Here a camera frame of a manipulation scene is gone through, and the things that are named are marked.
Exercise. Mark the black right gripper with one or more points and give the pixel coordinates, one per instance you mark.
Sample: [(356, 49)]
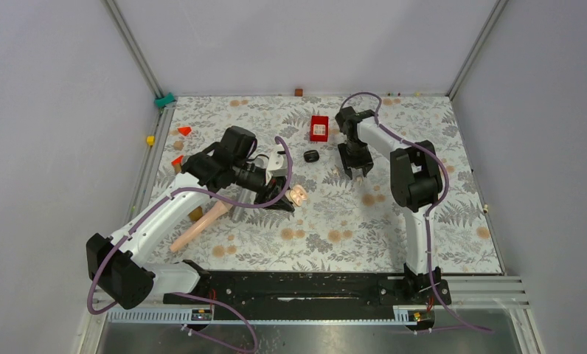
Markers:
[(366, 162)]

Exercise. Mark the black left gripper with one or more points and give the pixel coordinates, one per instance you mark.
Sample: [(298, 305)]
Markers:
[(276, 186)]

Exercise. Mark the beige earbud charging case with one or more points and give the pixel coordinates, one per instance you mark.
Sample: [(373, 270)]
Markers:
[(297, 195)]

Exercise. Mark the black earbud charging case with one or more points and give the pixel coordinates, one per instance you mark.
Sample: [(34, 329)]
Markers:
[(311, 156)]

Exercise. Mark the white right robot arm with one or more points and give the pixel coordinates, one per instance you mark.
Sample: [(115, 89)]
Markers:
[(415, 182)]

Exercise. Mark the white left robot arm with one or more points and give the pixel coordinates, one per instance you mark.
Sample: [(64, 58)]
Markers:
[(224, 171)]

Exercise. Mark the floral table mat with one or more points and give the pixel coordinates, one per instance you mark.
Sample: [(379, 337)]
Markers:
[(344, 225)]

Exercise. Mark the red box with label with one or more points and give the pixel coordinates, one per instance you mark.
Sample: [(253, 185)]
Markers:
[(319, 129)]

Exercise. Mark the pink microphone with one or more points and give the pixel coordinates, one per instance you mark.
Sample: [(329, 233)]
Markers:
[(219, 208)]

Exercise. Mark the small coloured beads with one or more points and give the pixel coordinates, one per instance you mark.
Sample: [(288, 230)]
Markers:
[(404, 94)]

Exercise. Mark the gold brown microphone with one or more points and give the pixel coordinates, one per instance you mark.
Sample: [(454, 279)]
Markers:
[(198, 212)]

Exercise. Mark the red block near microphones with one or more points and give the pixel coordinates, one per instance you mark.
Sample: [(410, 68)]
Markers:
[(177, 161)]

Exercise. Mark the red wedge block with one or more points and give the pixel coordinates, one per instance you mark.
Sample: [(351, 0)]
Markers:
[(184, 131)]

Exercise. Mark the teal block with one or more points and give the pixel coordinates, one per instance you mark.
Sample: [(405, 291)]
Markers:
[(165, 100)]

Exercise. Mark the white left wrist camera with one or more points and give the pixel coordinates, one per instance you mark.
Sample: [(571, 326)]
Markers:
[(277, 165)]

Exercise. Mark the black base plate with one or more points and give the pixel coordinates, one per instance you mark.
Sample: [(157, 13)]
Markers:
[(238, 291)]

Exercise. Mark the white slotted cable duct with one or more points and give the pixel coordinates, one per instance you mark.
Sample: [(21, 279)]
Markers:
[(289, 315)]

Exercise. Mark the aluminium corner rail right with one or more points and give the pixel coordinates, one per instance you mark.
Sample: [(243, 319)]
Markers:
[(481, 39)]

